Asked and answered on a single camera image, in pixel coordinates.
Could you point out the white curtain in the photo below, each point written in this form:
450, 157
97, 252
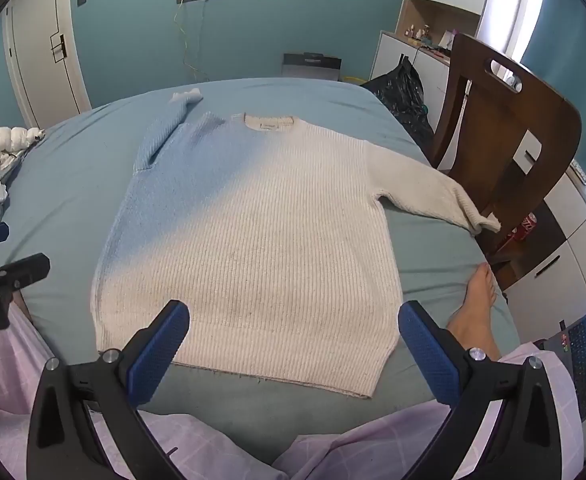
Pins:
515, 5

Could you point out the black laptop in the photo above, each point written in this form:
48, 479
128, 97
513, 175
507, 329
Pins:
585, 355

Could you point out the bed with teal sheet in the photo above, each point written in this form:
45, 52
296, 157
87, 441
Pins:
68, 190

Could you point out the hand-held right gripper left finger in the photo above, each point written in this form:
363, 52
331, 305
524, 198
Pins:
158, 355

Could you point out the person's bare foot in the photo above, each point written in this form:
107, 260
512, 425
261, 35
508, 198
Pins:
475, 305

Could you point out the red soda can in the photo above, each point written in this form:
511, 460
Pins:
529, 224

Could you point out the brown wooden chair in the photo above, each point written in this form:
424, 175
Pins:
478, 125

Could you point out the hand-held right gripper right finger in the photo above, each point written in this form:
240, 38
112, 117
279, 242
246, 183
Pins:
430, 360

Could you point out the pink checked pants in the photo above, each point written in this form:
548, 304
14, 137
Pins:
373, 442

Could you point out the white door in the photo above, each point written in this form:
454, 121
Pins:
38, 85

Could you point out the black and silver box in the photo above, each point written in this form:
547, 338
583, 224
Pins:
312, 66

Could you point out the low white cabinet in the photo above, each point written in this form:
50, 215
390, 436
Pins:
573, 240

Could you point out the black plastic bag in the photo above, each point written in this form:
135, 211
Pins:
403, 95

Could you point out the white knit sweater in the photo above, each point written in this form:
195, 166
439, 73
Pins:
273, 235

